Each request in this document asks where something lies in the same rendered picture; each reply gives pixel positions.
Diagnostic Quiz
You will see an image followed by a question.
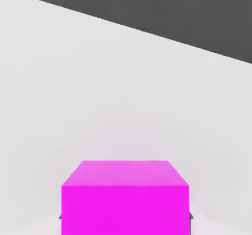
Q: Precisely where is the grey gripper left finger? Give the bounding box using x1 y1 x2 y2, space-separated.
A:
29 214 62 235

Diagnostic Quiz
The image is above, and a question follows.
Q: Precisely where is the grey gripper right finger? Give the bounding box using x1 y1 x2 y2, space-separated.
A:
189 205 223 235

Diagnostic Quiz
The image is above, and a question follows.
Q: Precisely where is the small magenta cube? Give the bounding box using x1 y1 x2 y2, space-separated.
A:
61 160 190 235

